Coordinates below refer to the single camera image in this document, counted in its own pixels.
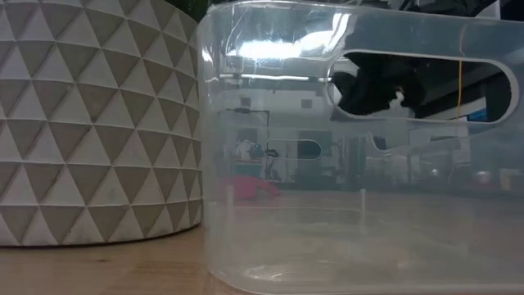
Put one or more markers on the clear plastic basket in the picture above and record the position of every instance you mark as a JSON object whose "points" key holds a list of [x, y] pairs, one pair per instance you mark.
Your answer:
{"points": [[327, 246]]}

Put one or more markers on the silver horizontal bar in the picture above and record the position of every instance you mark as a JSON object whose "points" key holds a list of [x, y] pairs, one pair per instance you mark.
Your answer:
{"points": [[278, 77]]}

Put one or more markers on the succulent in white patterned pot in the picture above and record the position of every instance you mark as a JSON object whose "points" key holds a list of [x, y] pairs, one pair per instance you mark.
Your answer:
{"points": [[82, 123]]}

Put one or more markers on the red measuring cup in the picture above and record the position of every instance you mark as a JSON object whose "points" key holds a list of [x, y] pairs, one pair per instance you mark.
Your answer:
{"points": [[245, 187]]}

